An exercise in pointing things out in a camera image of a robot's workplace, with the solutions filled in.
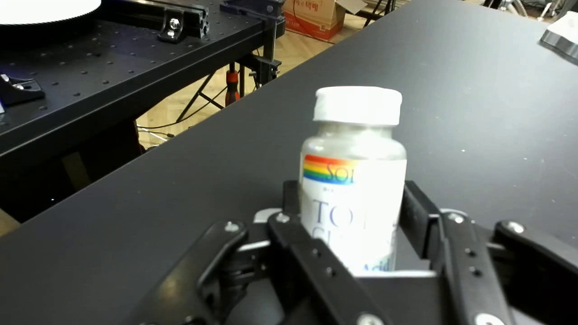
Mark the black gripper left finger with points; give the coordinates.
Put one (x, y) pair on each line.
(308, 259)

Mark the black perforated optical table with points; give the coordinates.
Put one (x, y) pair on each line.
(91, 73)

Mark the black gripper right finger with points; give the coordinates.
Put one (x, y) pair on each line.
(463, 259)

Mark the red clamp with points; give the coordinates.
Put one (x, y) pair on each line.
(232, 82)

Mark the aluminium extrusion bracket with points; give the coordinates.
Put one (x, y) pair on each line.
(182, 22)

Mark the black metal clamp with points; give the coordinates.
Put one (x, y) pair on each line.
(19, 91)

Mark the cardboard box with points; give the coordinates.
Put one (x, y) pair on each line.
(313, 15)

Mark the silver metal plate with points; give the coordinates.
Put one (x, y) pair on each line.
(563, 37)

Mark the white supplement bottle rainbow label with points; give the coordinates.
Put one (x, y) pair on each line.
(355, 199)

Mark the dark blue metal bracket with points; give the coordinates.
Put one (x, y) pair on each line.
(254, 8)

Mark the white round disc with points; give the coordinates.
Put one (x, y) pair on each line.
(37, 10)

